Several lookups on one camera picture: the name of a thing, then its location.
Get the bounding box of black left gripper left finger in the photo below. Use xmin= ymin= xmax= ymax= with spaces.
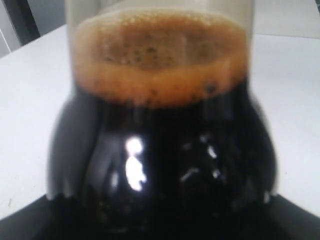
xmin=0 ymin=196 xmax=60 ymax=240

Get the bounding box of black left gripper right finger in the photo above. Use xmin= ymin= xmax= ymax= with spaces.
xmin=264 ymin=192 xmax=320 ymax=240

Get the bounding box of dark soy sauce bottle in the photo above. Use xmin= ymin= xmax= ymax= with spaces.
xmin=46 ymin=0 xmax=277 ymax=240

